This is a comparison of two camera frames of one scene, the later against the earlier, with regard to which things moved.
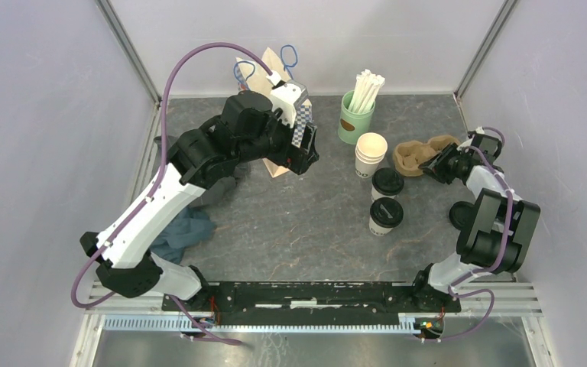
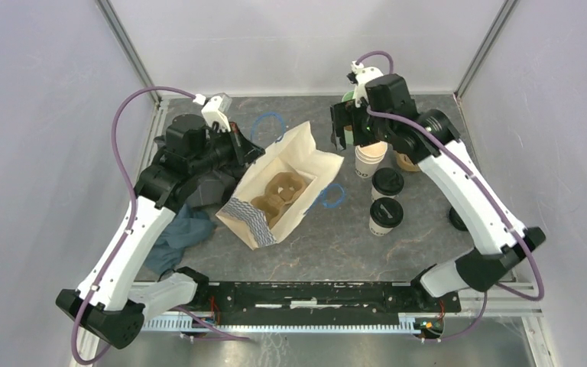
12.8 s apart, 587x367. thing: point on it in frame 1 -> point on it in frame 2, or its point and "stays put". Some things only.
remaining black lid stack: x=461 y=213 stays put
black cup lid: x=386 y=212 stays put
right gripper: x=435 y=167 -> x=347 y=113
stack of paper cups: x=371 y=149 stays put
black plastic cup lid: x=387 y=181 stays put
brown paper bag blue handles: x=253 y=77 -> x=276 y=186
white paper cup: x=377 y=228 stays put
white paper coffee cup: x=375 y=195 stays put
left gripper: x=293 y=157 -> x=244 y=151
